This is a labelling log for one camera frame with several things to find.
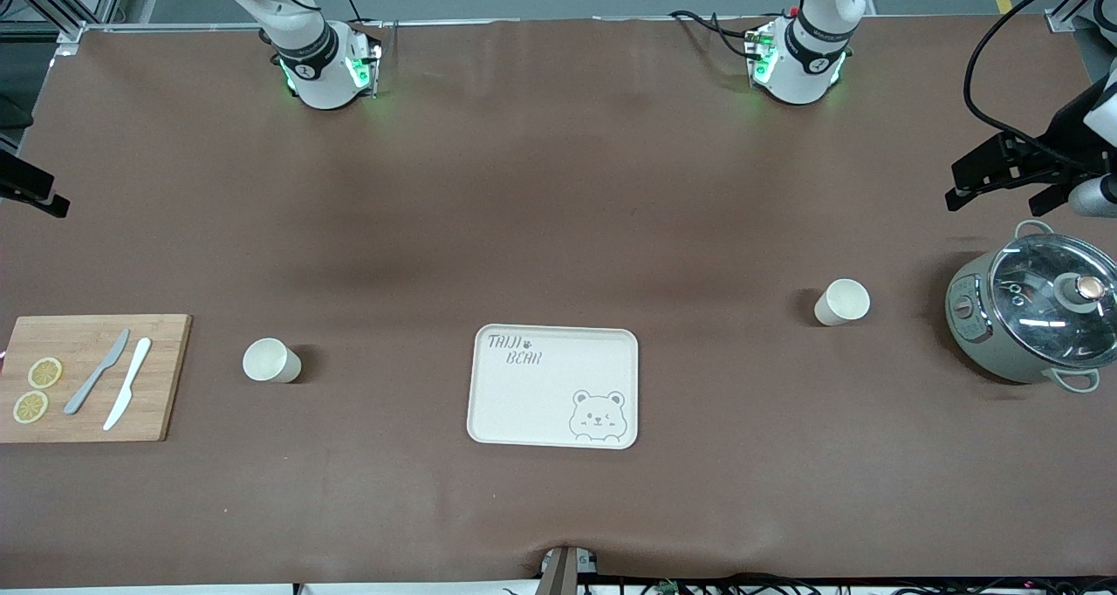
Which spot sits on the cream tray with bear print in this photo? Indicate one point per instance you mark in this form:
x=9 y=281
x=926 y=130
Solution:
x=558 y=403

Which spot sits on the lemon slice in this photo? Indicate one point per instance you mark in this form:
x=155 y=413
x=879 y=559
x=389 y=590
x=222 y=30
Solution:
x=45 y=372
x=30 y=406

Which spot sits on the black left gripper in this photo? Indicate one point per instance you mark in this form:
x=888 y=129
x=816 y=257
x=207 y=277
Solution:
x=1062 y=133

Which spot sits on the grey pot, glass lid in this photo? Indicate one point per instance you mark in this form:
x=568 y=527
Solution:
x=986 y=351

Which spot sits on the aluminium frame post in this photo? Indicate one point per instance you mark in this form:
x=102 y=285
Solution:
x=77 y=32
x=1060 y=21

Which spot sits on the white plastic knife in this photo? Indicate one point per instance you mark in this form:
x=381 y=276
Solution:
x=131 y=377

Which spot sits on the grey plastic knife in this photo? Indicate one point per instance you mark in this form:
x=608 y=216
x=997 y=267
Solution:
x=96 y=372

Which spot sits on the white plastic cup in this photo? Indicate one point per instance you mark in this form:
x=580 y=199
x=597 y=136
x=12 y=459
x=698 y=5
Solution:
x=845 y=300
x=269 y=359

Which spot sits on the glass pot lid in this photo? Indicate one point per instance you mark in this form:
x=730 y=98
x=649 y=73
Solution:
x=1030 y=298

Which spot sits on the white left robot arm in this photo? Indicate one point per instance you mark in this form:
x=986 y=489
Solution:
x=807 y=54

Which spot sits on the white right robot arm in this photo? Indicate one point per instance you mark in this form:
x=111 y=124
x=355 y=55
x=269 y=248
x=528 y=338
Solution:
x=314 y=63

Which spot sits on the bamboo cutting board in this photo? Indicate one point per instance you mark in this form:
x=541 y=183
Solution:
x=87 y=420

